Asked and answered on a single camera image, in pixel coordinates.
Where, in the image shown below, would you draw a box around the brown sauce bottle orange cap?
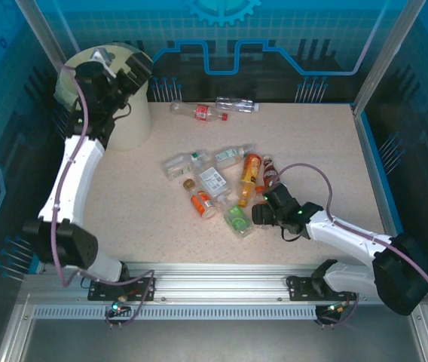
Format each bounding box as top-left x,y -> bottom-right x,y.
255,154 -> 280,194

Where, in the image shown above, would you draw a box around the square bottle bright green label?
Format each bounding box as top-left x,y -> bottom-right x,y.
217,195 -> 255,239

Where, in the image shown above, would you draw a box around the orange juice bottle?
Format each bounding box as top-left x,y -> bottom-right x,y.
237,152 -> 264,209

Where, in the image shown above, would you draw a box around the clear bottle pale green label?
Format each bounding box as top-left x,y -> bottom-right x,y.
212,142 -> 257,170

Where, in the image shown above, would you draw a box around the clear bottle white label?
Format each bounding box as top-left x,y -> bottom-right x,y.
194,165 -> 232,203

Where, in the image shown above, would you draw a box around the small orange bottle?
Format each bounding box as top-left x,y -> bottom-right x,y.
189,189 -> 219,220

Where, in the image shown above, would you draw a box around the clear bottle green cap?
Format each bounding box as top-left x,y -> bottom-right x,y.
161,149 -> 210,182

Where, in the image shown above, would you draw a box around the clear plastic water bottle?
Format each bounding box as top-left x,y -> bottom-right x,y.
215,96 -> 260,114

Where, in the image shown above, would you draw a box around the white ribbed plastic bin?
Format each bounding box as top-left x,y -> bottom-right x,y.
54,42 -> 154,152

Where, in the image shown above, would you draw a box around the clear bottle red label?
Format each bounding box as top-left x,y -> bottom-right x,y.
170,100 -> 231,124

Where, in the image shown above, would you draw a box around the connector with green red lights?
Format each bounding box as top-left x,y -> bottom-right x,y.
325,301 -> 350,314
110,297 -> 132,316

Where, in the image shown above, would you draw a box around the steel front panel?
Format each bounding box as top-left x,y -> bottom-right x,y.
0,316 -> 428,362

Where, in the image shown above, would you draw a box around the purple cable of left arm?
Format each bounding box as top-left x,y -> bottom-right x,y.
50,63 -> 157,329

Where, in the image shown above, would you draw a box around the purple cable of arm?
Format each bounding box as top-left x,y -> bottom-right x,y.
50,63 -> 157,329
270,162 -> 428,327

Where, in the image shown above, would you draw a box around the thin black cable loop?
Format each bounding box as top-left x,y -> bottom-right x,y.
280,225 -> 301,243

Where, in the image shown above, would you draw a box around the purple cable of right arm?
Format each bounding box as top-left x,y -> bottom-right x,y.
270,162 -> 428,327

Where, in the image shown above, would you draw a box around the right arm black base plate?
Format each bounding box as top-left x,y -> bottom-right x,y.
286,275 -> 359,302

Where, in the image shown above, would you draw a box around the aluminium frame post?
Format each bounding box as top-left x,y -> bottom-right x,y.
351,0 -> 428,118
14,0 -> 83,71

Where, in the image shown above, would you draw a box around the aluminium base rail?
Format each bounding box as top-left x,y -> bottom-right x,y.
23,262 -> 428,302

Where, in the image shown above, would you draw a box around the slotted grey cable duct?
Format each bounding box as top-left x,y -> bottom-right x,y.
32,305 -> 319,321

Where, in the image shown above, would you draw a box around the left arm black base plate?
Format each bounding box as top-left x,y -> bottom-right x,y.
87,274 -> 157,302

